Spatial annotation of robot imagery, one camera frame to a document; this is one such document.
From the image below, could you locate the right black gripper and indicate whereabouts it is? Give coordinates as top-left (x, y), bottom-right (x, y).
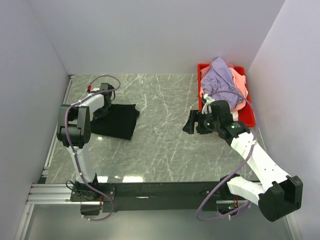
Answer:
top-left (182, 109), bottom-right (221, 135)

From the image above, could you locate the black t shirt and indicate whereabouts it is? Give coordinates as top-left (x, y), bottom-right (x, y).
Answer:
top-left (91, 104), bottom-right (140, 140)

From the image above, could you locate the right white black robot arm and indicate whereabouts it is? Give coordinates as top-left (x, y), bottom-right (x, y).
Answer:
top-left (182, 100), bottom-right (303, 222)

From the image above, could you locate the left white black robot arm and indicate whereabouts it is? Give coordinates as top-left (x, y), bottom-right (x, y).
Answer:
top-left (56, 83), bottom-right (116, 202)

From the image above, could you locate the white t shirt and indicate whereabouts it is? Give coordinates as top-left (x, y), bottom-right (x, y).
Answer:
top-left (231, 111), bottom-right (239, 121)

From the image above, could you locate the red plastic bin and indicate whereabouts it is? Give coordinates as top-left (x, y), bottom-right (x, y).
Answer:
top-left (197, 63), bottom-right (256, 128)

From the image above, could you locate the purple t shirt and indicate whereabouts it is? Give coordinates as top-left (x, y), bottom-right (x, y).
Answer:
top-left (200, 57), bottom-right (245, 110)

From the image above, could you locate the pink t shirt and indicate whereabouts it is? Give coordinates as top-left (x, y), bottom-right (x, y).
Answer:
top-left (229, 67), bottom-right (249, 112)

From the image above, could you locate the black base beam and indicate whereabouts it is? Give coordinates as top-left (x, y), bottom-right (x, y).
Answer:
top-left (70, 181), bottom-right (219, 213)

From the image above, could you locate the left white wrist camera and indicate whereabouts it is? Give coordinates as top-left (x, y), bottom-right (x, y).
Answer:
top-left (86, 85), bottom-right (100, 93)

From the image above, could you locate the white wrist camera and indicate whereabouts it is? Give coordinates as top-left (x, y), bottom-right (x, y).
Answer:
top-left (201, 94), bottom-right (215, 114)
top-left (86, 85), bottom-right (100, 93)

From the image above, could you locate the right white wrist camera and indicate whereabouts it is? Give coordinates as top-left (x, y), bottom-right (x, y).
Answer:
top-left (201, 94), bottom-right (215, 114)

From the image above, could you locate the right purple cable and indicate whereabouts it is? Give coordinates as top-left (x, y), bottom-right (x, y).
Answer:
top-left (195, 90), bottom-right (260, 222)

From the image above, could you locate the purple cable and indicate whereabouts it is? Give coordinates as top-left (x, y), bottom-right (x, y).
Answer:
top-left (64, 74), bottom-right (121, 222)
top-left (195, 90), bottom-right (260, 222)

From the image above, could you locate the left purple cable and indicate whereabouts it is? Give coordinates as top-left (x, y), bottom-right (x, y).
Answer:
top-left (64, 74), bottom-right (121, 222)

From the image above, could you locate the aluminium frame rail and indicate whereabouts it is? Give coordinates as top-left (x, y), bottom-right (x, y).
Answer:
top-left (26, 181), bottom-right (291, 204)

